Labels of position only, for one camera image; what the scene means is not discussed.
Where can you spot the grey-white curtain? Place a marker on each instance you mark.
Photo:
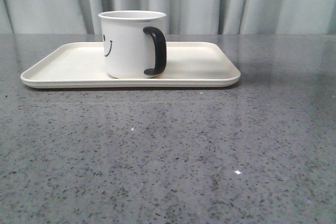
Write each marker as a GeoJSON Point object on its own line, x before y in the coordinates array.
{"type": "Point", "coordinates": [187, 17]}

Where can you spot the white smiley mug black handle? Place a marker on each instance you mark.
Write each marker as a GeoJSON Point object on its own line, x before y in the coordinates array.
{"type": "Point", "coordinates": [134, 43]}

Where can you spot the cream rectangular plastic tray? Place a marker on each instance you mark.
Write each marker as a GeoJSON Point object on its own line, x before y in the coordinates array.
{"type": "Point", "coordinates": [81, 65]}

